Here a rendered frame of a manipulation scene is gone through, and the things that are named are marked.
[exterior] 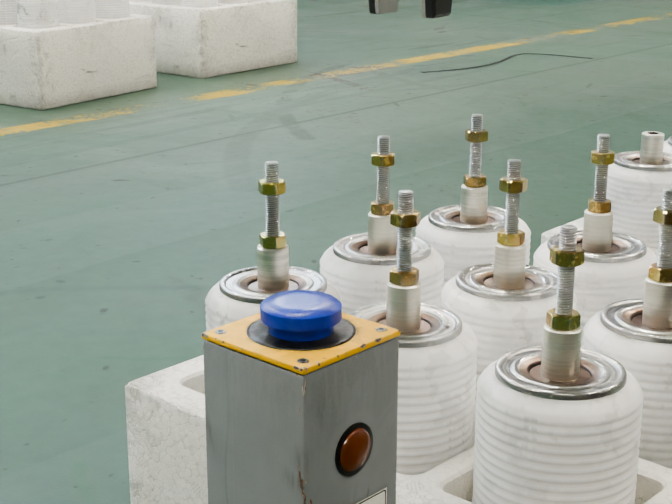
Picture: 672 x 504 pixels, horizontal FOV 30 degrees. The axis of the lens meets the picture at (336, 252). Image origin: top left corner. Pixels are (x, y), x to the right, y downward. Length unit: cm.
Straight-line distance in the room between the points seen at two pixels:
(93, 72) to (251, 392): 249
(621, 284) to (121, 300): 84
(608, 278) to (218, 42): 252
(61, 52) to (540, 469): 239
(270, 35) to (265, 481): 297
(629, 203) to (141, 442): 57
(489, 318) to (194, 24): 256
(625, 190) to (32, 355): 68
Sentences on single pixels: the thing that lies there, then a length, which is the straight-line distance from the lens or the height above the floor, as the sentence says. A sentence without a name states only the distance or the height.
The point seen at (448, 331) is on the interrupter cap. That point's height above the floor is 25.
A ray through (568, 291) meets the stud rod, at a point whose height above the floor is 30.
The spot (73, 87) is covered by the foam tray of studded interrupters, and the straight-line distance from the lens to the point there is 303.
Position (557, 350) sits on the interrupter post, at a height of 27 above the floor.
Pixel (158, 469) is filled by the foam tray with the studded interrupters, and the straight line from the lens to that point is 91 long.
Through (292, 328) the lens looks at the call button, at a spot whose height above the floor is 32.
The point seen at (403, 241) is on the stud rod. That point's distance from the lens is 79.
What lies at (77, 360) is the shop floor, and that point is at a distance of 145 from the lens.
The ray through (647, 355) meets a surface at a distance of 80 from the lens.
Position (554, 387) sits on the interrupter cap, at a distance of 72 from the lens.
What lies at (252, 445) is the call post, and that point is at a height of 27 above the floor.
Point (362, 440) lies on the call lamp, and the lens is 61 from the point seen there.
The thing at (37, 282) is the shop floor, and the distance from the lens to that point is 173.
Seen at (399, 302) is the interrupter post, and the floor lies 27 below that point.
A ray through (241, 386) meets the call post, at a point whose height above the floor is 29.
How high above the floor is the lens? 53
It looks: 17 degrees down
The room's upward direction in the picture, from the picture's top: straight up
